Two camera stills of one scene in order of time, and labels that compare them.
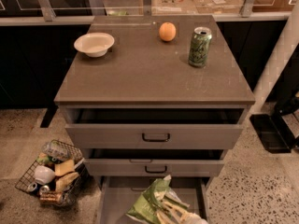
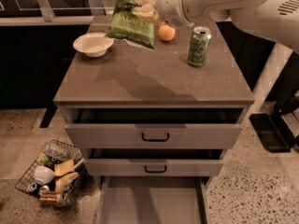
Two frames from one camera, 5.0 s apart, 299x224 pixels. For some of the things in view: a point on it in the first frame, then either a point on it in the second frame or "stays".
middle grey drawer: [155, 162] stays
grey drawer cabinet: [146, 96] stays
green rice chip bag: [145, 207] → [126, 25]
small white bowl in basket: [43, 175] stays
